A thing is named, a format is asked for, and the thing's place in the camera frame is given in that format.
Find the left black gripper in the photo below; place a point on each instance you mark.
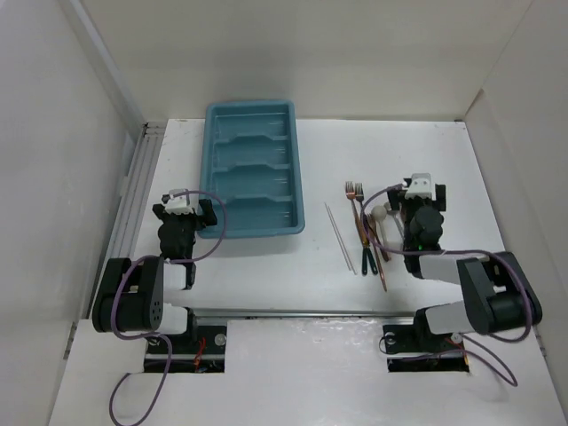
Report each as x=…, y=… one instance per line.
x=201, y=221

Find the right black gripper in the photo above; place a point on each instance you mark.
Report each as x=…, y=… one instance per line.
x=397, y=196

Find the white plastic spoon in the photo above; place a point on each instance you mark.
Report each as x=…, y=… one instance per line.
x=379, y=214

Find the copper fork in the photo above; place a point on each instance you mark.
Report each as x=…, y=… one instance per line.
x=351, y=196
x=359, y=197

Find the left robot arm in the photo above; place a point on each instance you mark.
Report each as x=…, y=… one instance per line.
x=131, y=296

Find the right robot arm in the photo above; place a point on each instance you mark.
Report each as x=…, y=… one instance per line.
x=496, y=296

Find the blue plastic cutlery tray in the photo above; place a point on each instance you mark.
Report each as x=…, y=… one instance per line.
x=250, y=162

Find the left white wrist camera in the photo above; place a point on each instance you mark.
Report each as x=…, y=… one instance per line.
x=177, y=202

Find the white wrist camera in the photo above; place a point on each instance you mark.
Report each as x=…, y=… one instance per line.
x=177, y=202
x=420, y=186

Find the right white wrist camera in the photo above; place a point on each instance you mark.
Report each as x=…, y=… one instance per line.
x=420, y=186

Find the gold green-handled chopstick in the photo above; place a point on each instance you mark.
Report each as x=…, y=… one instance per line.
x=370, y=255
x=364, y=266

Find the aluminium frame rail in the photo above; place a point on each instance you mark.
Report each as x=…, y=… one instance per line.
x=133, y=194

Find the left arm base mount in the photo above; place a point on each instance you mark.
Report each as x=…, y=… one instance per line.
x=201, y=348

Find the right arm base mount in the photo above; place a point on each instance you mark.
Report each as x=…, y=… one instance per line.
x=408, y=352

